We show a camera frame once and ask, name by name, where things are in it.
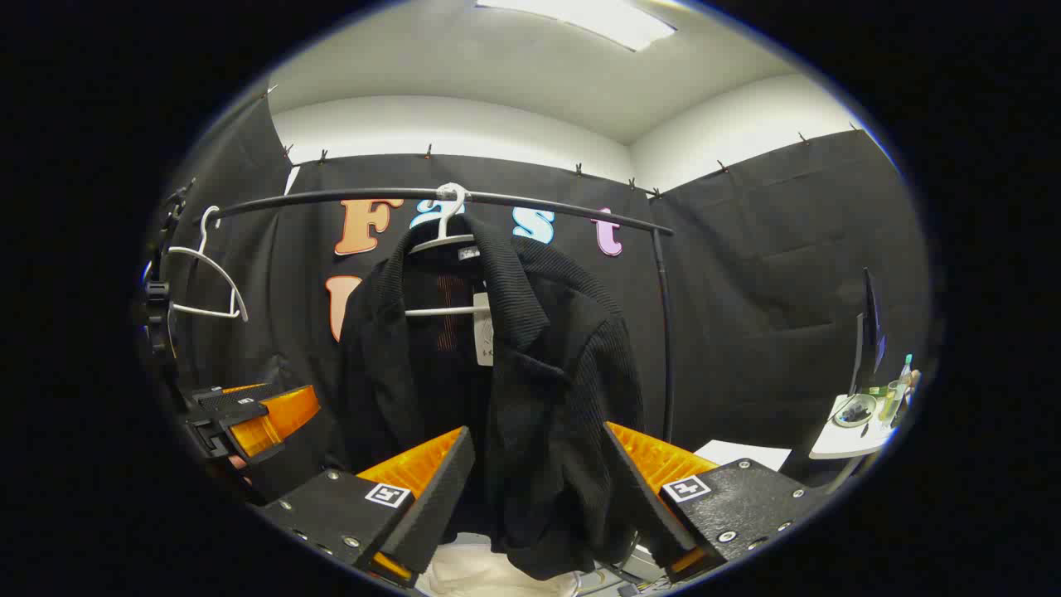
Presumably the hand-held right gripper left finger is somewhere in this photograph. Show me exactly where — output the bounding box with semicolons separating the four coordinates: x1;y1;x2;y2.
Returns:
259;425;477;590

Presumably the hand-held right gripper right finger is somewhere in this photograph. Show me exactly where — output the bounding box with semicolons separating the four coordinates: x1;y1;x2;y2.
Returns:
602;420;831;583

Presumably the black ribbed jacket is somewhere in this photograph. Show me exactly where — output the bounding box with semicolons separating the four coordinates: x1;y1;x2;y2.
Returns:
330;212;649;581

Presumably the white clothes hanger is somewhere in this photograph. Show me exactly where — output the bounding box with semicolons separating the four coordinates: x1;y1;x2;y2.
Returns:
166;206;250;323
404;182;492;319

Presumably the black clothes rack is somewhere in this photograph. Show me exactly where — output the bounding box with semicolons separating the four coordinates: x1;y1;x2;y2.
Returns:
197;187;676;447

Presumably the white flat board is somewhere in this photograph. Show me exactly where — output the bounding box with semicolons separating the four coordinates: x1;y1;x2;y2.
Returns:
695;439;793;472

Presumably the small white table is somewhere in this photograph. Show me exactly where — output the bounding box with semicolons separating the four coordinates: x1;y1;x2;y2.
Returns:
808;390;913;461

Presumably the round bowl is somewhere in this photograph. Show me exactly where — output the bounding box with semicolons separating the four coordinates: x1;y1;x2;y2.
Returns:
831;393;878;430

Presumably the black backdrop cloth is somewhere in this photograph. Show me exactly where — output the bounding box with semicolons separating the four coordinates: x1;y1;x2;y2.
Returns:
162;83;933;498

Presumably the clear plastic bottle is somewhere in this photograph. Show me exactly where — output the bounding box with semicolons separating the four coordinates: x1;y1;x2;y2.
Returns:
879;354;914;424

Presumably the black monitor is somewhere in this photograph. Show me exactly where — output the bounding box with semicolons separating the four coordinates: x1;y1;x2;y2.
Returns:
847;267;886;397

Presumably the ceiling light panel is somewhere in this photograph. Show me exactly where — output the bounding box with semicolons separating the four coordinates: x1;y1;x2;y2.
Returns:
474;0;677;52

